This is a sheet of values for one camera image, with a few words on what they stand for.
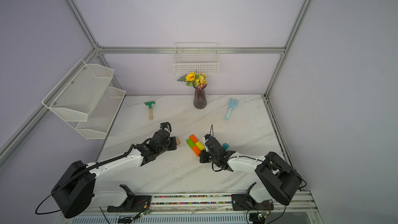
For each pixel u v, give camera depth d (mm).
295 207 732
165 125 759
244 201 744
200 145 908
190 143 930
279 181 429
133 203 692
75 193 409
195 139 951
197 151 901
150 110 1105
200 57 936
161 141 663
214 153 679
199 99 1086
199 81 936
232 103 1140
